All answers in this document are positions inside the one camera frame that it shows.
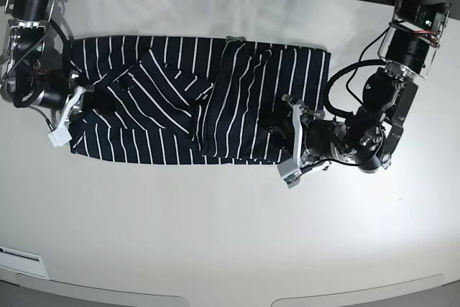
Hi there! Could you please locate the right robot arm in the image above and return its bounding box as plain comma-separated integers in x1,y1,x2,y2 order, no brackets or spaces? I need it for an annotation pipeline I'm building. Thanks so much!
1,0,116,114

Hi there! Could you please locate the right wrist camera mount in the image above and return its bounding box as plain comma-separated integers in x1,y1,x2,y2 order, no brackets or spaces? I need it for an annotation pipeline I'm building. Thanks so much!
47,70,95,147

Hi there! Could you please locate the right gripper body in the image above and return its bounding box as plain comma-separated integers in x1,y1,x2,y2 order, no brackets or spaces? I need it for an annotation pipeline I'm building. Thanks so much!
35,80,74,109

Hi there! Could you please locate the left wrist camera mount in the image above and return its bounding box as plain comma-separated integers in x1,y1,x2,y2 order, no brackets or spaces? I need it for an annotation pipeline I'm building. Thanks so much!
277,94,331,188

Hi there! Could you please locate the white label sticker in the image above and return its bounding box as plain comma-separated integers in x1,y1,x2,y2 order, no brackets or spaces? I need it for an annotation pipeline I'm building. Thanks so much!
0,247,49,280

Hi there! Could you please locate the navy white striped T-shirt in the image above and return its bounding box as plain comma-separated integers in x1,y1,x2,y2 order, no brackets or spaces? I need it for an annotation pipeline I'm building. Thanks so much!
70,35,331,165

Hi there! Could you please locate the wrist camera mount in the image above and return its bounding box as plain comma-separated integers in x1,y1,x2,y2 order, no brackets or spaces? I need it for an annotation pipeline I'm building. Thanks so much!
47,70,95,147
277,94,331,188

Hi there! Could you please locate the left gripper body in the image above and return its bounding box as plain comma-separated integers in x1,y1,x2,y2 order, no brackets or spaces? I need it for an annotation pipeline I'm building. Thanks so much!
304,120,351,162

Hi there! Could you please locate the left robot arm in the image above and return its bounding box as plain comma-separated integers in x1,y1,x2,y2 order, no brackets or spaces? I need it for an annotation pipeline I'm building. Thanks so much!
267,0,450,184

